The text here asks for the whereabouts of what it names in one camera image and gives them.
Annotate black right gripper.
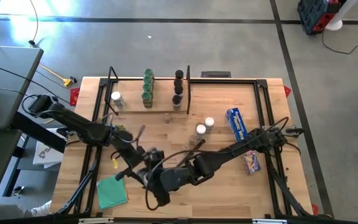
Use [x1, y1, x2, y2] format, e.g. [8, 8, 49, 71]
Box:
[115, 167, 172, 207]

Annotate green-lid spice jars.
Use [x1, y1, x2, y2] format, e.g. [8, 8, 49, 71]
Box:
[140, 91, 153, 109]

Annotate black-lid spice jars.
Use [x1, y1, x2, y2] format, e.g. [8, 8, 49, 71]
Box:
[172, 94, 183, 111]

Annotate teal folded cloth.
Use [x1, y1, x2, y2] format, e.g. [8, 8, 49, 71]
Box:
[96, 173, 129, 211]

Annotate white printed paper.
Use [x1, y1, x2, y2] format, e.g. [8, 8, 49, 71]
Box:
[32, 127, 68, 169]

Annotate blue plastic wrap box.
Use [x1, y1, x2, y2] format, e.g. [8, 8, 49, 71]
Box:
[225, 108, 262, 176]

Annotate person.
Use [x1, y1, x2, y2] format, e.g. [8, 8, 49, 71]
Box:
[31, 200, 53, 217]

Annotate grey side desk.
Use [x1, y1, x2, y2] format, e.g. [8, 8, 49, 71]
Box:
[0, 45, 45, 214]

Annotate black and red tool case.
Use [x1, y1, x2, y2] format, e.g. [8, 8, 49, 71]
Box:
[296, 0, 343, 35]

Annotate white round stand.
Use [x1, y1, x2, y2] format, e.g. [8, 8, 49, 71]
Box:
[324, 0, 358, 32]

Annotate wooden shelf with black frame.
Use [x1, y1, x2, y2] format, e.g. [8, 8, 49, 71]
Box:
[104, 64, 195, 114]

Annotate yellow extension cord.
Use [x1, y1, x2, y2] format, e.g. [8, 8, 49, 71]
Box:
[38, 63, 74, 88]

